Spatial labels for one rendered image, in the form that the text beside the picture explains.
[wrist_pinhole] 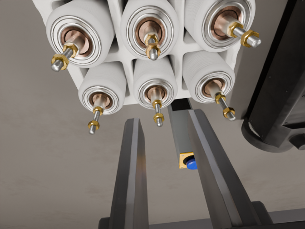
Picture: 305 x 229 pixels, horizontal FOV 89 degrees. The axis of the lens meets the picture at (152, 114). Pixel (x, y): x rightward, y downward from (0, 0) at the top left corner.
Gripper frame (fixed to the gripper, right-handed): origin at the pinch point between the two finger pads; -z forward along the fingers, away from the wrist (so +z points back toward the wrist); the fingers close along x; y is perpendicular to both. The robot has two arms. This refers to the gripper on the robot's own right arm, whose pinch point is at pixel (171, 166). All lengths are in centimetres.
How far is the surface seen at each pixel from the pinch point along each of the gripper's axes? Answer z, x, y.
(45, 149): -48, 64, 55
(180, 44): -29.9, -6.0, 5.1
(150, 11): -22.5, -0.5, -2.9
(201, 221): -45, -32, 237
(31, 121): -48, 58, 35
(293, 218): -39, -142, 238
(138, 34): -22.7, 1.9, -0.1
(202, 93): -22.6, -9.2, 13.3
